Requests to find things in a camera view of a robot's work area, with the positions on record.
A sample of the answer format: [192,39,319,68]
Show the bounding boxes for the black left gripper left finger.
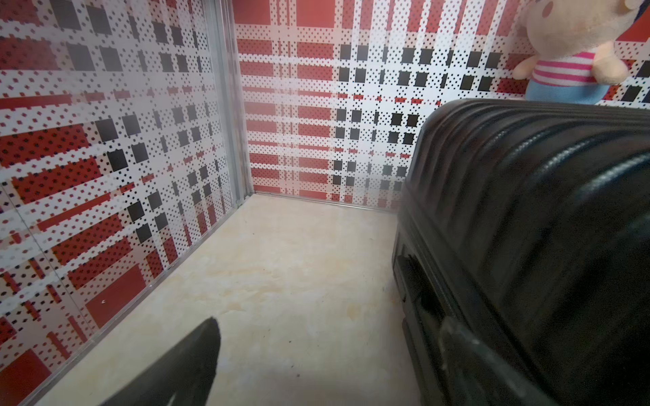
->
[103,317,221,405]

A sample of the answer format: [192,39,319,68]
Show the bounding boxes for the black ribbed hard-shell suitcase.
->
[392,99,649,405]

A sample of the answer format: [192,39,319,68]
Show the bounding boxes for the plush doll blue shorts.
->
[511,0,646,106]

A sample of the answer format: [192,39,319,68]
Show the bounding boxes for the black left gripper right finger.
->
[439,317,556,405]

